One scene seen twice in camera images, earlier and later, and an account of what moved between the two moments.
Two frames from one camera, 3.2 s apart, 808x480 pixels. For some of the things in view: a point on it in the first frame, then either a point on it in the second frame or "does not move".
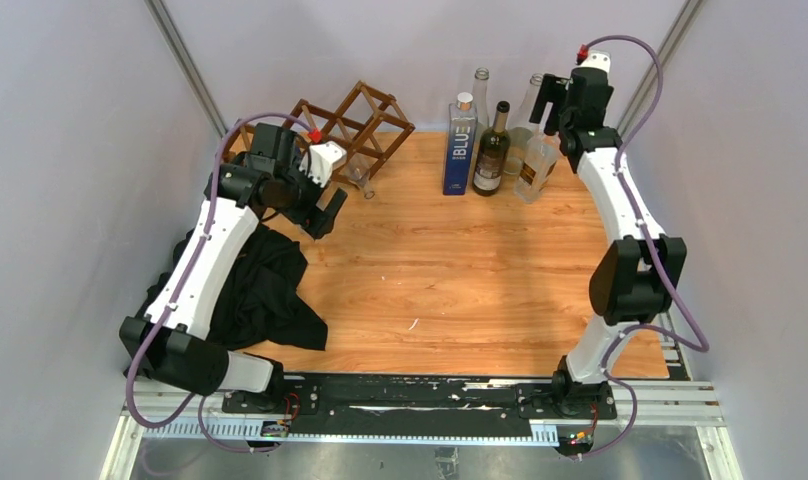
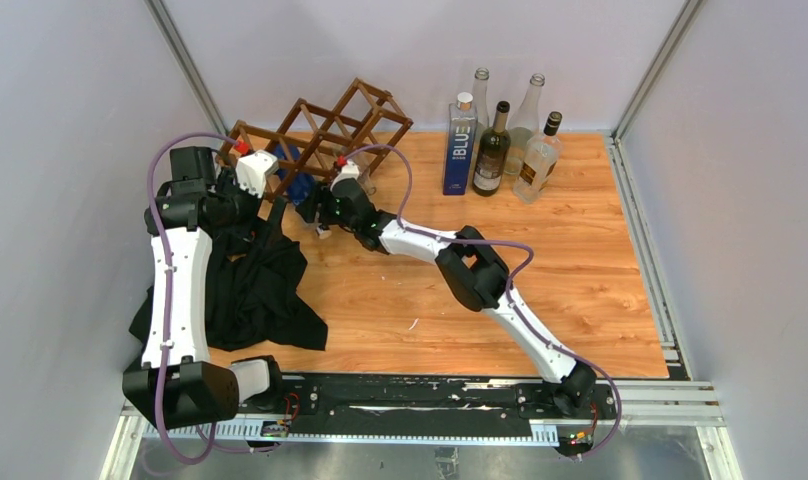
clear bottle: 359,172 does not move
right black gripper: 549,93 → 323,195
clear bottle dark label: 519,135 does not move
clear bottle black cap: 539,160 does not move
